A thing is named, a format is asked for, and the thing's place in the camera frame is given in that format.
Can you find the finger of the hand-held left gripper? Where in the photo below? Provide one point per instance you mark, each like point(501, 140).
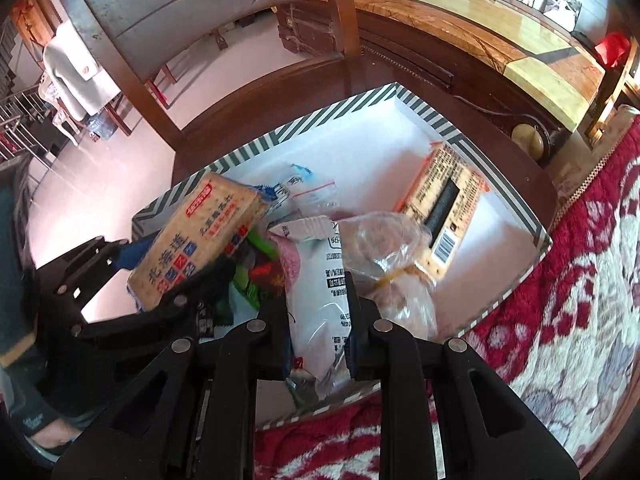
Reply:
point(200, 287)
point(131, 255)

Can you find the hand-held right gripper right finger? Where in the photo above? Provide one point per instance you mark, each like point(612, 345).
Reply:
point(362, 355)

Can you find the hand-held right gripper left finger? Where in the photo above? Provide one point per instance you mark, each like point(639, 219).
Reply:
point(272, 350)

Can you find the green clear snack packet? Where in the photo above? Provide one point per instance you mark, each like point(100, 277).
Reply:
point(245, 282)

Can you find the yellow cracker package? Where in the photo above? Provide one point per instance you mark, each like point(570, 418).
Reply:
point(200, 235)

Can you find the white pink snack packet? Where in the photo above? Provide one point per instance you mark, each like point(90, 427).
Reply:
point(315, 300)

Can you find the clear plastic bag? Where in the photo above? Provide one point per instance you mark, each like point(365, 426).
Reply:
point(395, 260)

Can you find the light blue white snack packet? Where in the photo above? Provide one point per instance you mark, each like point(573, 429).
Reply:
point(287, 180)

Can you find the orange cracker package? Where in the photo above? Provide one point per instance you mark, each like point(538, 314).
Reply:
point(440, 210)

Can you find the striped box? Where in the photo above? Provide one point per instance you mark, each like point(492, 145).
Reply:
point(360, 130)

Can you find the person's foot in slipper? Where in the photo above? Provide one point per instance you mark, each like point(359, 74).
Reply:
point(37, 422)

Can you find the dark teal cloth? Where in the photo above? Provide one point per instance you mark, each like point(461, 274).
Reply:
point(10, 260)

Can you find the blue plastic bag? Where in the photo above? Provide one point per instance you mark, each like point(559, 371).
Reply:
point(100, 127)

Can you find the wooden chair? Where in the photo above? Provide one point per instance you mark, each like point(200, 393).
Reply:
point(225, 105)

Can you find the metal rack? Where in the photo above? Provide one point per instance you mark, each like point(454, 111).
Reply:
point(20, 115)

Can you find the white garment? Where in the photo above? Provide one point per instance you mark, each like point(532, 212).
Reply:
point(75, 75)

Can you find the round brass object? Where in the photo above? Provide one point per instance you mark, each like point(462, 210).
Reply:
point(527, 141)

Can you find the brown leather case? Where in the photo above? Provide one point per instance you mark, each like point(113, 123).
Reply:
point(310, 32)

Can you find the red bag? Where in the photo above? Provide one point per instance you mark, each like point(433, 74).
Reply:
point(612, 49)

